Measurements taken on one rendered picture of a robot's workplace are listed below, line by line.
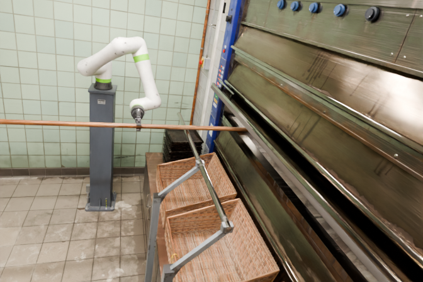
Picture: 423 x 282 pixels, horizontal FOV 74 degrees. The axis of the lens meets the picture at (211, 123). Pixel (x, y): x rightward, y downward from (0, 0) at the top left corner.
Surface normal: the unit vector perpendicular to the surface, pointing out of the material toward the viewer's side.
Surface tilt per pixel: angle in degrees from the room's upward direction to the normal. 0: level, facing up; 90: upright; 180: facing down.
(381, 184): 68
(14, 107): 90
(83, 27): 90
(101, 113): 90
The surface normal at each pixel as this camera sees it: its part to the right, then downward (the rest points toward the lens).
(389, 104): -0.83, -0.35
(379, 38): -0.95, -0.04
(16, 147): 0.26, 0.41
